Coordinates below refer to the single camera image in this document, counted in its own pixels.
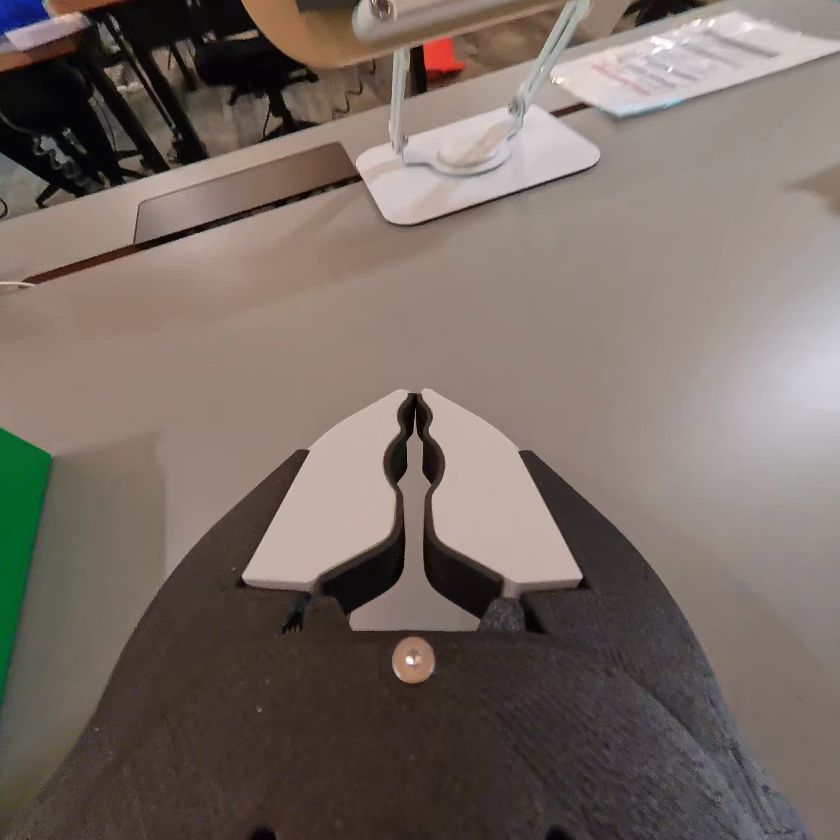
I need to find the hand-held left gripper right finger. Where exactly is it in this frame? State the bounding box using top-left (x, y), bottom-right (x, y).
top-left (417, 388), bottom-right (585, 619)

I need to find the white desk stand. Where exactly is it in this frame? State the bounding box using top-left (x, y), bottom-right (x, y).
top-left (353, 0), bottom-right (601, 227)

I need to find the black office chair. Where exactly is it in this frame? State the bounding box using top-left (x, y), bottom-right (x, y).
top-left (0, 62), bottom-right (129, 207)
top-left (193, 23), bottom-right (319, 142)

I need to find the tan curved board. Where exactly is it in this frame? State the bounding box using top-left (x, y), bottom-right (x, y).
top-left (241, 0), bottom-right (631, 70)

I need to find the green plastic bin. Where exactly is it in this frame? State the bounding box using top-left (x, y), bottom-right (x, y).
top-left (0, 427), bottom-right (53, 713)

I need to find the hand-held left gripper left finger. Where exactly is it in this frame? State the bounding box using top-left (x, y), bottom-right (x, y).
top-left (241, 389), bottom-right (421, 616)

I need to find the wooden table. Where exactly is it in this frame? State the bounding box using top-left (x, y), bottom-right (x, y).
top-left (0, 0), bottom-right (217, 175)

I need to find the orange traffic cone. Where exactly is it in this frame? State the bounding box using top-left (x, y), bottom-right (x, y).
top-left (422, 36), bottom-right (468, 77)

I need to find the brown desk cable channel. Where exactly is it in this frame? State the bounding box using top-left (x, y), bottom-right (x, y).
top-left (26, 101), bottom-right (588, 284)

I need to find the grey desk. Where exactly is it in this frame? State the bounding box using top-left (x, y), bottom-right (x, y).
top-left (0, 0), bottom-right (840, 840)

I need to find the clear plastic document sleeve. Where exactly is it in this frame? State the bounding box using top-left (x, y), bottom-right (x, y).
top-left (551, 10), bottom-right (824, 119)

